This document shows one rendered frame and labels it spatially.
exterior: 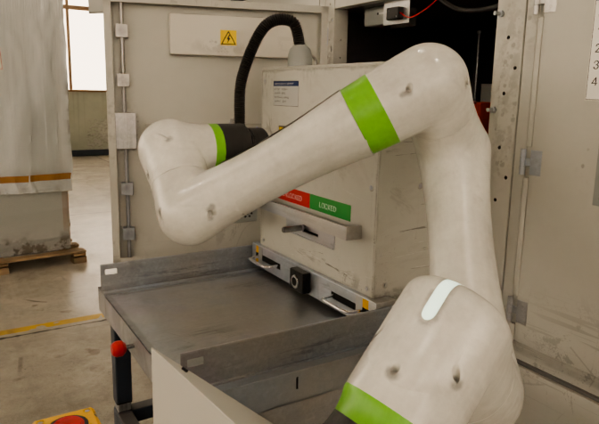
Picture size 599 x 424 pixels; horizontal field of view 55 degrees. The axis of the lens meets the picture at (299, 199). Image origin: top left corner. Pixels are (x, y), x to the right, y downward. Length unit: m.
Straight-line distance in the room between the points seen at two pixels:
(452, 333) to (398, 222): 0.60
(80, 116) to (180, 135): 11.38
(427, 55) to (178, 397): 0.56
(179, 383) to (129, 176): 1.14
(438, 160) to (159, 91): 0.96
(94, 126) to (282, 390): 11.52
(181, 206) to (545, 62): 0.71
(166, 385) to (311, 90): 0.84
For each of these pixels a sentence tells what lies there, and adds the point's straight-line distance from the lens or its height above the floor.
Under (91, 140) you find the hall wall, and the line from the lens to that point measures 12.43.
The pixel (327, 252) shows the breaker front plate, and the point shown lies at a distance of 1.31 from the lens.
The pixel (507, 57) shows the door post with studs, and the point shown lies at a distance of 1.27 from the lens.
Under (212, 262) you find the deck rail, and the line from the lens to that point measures 1.58.
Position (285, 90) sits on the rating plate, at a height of 1.34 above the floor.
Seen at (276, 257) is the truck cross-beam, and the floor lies 0.92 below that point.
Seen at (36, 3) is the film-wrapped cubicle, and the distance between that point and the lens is 4.71.
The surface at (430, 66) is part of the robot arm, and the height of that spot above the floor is 1.37.
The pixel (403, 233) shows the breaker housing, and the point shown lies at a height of 1.05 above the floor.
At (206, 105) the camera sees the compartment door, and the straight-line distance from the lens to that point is 1.71.
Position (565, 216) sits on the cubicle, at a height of 1.12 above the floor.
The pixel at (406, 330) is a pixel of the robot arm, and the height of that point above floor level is 1.09.
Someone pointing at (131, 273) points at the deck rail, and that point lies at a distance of 1.51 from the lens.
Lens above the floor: 1.33
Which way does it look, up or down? 10 degrees down
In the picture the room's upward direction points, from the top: 1 degrees clockwise
